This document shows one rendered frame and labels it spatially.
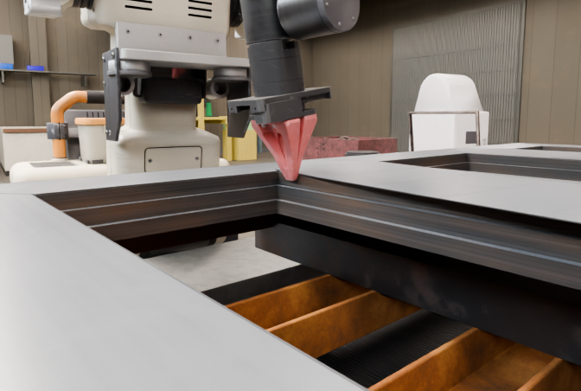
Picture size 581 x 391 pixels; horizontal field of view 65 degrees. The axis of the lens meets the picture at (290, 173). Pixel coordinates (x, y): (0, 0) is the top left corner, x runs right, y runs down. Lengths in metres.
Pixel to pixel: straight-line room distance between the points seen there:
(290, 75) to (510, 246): 0.27
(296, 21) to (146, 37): 0.52
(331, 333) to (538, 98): 8.75
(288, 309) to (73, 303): 0.42
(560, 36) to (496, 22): 1.21
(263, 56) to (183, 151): 0.52
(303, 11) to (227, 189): 0.21
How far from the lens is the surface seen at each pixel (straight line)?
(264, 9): 0.49
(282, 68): 0.49
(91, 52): 11.06
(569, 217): 0.35
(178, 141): 0.97
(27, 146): 8.62
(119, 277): 0.20
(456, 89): 6.09
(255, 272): 0.76
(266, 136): 0.53
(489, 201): 0.38
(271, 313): 0.56
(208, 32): 0.98
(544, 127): 9.10
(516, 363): 0.55
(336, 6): 0.45
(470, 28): 9.98
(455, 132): 5.86
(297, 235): 0.64
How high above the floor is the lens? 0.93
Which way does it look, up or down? 7 degrees down
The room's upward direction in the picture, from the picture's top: straight up
